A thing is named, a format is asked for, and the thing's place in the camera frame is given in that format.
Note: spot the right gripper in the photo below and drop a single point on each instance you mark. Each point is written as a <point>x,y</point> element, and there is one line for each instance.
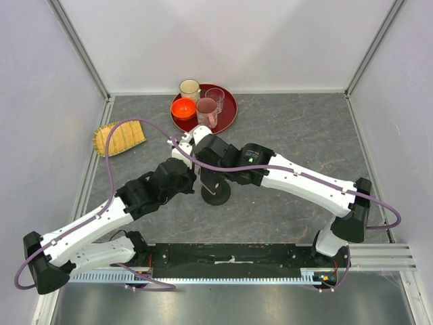
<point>215,177</point>

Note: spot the black phone stand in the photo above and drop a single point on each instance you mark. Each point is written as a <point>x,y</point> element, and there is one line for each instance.
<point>220,195</point>

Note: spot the pink cased smartphone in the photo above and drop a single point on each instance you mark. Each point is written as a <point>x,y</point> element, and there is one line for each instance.
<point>211,190</point>

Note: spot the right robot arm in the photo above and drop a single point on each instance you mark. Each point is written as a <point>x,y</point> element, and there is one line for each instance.
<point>259,166</point>

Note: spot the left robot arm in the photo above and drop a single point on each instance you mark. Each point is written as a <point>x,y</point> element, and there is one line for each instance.
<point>55,257</point>

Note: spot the red round tray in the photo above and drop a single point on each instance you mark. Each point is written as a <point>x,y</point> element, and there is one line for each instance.
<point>225,118</point>

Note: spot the pink glass mug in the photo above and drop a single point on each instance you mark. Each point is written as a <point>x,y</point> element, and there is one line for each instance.
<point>206,111</point>

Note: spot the orange bowl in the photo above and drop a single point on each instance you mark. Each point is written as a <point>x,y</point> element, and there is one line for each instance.
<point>183,109</point>

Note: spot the clear glass tumbler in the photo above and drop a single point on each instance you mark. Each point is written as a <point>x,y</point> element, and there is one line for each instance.
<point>218,95</point>

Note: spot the cream ceramic cup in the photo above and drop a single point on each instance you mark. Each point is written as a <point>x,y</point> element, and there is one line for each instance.
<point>190,88</point>

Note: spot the woven bamboo basket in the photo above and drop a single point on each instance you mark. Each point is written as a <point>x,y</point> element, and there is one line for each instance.
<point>125,137</point>

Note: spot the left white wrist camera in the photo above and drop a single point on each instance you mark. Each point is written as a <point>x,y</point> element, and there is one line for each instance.
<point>182,143</point>

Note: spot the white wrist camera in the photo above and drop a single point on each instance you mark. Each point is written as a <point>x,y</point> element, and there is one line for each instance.
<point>194,136</point>
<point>182,143</point>

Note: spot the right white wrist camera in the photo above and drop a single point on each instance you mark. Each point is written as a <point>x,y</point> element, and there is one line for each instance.
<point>194,136</point>

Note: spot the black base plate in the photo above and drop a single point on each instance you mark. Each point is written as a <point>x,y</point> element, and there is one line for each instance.
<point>234,261</point>

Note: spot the slotted cable duct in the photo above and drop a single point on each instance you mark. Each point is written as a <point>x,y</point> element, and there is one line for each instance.
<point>122,276</point>

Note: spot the left aluminium frame post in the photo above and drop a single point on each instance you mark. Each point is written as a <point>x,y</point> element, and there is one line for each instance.
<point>70,31</point>

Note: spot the aluminium frame post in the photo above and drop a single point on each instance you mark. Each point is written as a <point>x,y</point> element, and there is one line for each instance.
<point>374,46</point>
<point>70,31</point>

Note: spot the right aluminium frame post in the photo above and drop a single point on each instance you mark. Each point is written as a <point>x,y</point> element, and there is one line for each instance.
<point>374,46</point>

